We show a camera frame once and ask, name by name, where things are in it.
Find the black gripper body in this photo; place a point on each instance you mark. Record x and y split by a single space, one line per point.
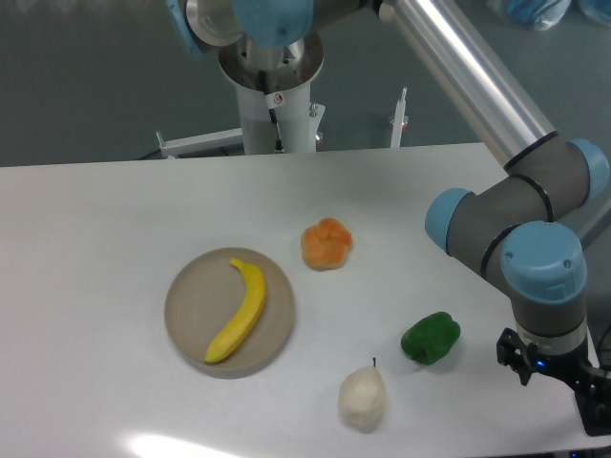
569 367

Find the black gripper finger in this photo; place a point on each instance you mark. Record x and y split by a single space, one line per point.
511 351
592 394

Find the yellow banana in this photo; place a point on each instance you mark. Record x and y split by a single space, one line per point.
246 317

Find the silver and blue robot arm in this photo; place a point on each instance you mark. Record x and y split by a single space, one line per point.
510 235

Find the beige round plate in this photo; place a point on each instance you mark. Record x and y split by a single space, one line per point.
208 292

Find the green bell pepper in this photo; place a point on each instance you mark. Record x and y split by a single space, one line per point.
431 339

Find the white pear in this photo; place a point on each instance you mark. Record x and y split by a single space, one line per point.
362 398

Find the orange bread roll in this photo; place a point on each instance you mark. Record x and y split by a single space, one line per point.
325 245

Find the clear plastic bag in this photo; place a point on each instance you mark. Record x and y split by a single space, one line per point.
542 15

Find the white right frame bracket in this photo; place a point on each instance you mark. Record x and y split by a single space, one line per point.
399 120

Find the white frame bracket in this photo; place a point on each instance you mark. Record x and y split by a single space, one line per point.
198 144
399 120

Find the white left frame bracket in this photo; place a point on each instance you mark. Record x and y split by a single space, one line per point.
198 144

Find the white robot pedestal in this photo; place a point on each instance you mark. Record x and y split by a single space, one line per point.
273 89

